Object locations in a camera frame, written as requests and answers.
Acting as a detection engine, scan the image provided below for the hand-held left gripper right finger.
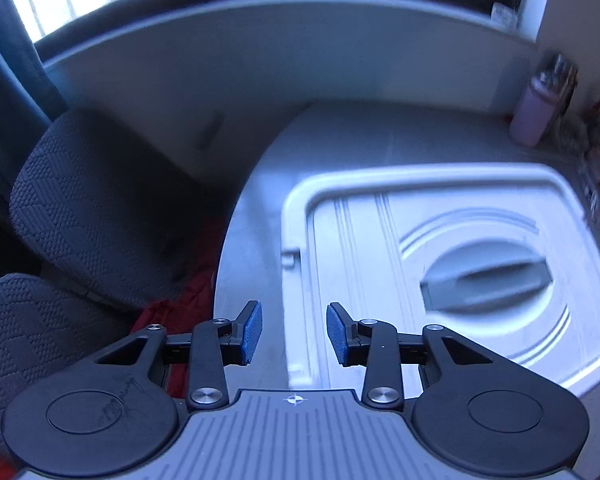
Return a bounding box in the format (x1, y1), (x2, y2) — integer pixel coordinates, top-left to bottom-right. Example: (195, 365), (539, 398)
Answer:
(326, 301), (496, 407)

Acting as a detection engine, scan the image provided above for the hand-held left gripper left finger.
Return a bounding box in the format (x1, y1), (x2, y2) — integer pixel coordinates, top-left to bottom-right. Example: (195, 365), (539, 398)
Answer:
(95, 300), (263, 407)

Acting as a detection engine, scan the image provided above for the red puffer jacket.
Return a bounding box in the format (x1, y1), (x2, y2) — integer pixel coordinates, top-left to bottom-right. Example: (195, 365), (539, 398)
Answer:
(130, 220), (221, 396)

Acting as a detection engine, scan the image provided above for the stainless steel thermos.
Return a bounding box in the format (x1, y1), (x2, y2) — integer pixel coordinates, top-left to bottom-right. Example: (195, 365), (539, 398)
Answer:
(540, 52), (580, 126)

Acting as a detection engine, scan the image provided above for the pink water bottle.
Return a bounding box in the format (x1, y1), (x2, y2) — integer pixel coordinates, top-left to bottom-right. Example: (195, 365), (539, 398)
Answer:
(509, 74), (563, 147)

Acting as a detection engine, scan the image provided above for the grey marble desktop table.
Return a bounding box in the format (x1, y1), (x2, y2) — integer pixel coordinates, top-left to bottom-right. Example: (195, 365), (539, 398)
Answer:
(212, 102), (600, 391)

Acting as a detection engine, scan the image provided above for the small white sill container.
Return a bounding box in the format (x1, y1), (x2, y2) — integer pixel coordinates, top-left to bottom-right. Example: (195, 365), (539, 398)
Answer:
(491, 2), (518, 28)

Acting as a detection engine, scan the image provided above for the grey plastic bin lid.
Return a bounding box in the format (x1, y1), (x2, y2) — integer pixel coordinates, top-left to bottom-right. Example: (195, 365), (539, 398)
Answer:
(280, 162), (600, 401)

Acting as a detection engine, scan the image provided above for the blue curtain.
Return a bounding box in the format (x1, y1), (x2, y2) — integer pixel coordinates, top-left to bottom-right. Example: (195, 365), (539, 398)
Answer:
(0, 0), (71, 201)

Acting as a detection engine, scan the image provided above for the grey knit covered chair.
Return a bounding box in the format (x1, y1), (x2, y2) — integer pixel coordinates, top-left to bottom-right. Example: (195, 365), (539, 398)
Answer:
(0, 274), (146, 451)
(9, 109), (241, 311)

